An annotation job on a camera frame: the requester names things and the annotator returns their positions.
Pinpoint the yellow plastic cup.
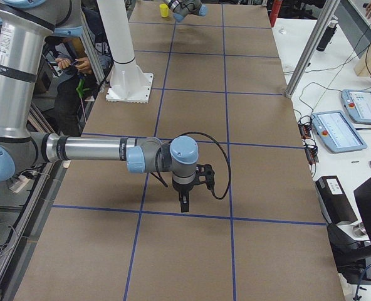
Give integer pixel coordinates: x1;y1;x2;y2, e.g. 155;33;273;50
159;3;169;18

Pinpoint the black orange connector block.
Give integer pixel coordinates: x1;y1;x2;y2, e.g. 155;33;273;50
298;122;318;166

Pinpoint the green clamp tool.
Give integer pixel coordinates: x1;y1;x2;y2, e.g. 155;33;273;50
76;78;90;99

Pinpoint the seated person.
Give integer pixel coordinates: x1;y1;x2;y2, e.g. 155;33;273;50
45;6;112;137

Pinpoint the black box with label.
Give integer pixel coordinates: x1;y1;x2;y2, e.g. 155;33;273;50
315;176;358;226

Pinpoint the near teach pendant tablet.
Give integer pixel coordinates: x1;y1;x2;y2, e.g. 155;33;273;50
311;110;367;153

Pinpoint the teach pendant tablet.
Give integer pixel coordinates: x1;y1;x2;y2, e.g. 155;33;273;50
342;90;371;125
311;110;367;153

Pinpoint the far teach pendant tablet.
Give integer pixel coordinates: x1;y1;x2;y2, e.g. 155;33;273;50
342;90;371;125

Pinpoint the red cylinder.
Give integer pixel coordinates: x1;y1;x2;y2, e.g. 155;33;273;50
269;0;283;28

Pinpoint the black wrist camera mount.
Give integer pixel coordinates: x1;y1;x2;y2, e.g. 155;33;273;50
194;164;215;192

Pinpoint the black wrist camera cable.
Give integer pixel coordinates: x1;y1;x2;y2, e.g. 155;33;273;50
149;131;232;200

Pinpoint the white pedestal column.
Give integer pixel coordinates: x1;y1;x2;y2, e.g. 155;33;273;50
97;0;154;103

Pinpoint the aluminium frame post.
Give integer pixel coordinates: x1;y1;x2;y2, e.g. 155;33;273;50
285;0;340;98

